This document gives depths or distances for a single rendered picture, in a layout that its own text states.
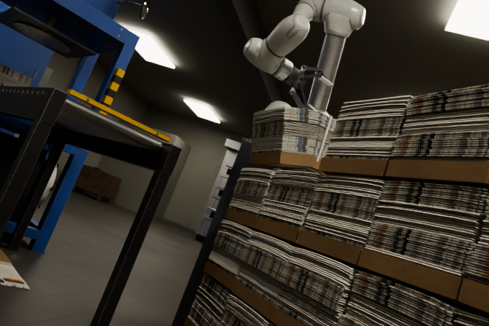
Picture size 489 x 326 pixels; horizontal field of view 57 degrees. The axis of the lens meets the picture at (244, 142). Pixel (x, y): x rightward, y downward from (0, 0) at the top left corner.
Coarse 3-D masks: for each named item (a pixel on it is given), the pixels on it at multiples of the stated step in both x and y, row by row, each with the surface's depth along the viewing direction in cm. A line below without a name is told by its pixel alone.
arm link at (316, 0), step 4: (300, 0) 221; (304, 0) 217; (308, 0) 217; (312, 0) 217; (316, 0) 217; (320, 0) 216; (324, 0) 216; (312, 4) 216; (316, 4) 216; (320, 4) 216; (316, 8) 217; (320, 8) 216; (316, 12) 218; (320, 12) 217; (316, 16) 219; (320, 16) 218; (312, 20) 222; (316, 20) 222; (320, 20) 221
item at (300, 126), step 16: (256, 112) 197; (272, 112) 183; (288, 112) 174; (304, 112) 178; (320, 112) 180; (256, 128) 196; (272, 128) 183; (288, 128) 174; (304, 128) 177; (256, 144) 195; (272, 144) 181; (288, 144) 174; (304, 144) 177
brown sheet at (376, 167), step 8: (328, 160) 137; (336, 160) 134; (344, 160) 130; (352, 160) 127; (360, 160) 124; (368, 160) 121; (376, 160) 118; (384, 160) 116; (320, 168) 139; (328, 168) 136; (336, 168) 132; (344, 168) 129; (352, 168) 126; (360, 168) 123; (368, 168) 120; (376, 168) 117; (384, 168) 115; (384, 176) 115
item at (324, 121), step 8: (328, 120) 182; (320, 128) 180; (320, 136) 180; (328, 136) 182; (320, 144) 181; (328, 144) 182; (280, 168) 201; (296, 168) 188; (304, 168) 182; (312, 168) 179
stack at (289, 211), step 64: (256, 192) 171; (320, 192) 136; (384, 192) 111; (448, 192) 95; (256, 256) 152; (320, 256) 122; (448, 256) 88; (192, 320) 176; (256, 320) 136; (320, 320) 112; (384, 320) 96; (448, 320) 83
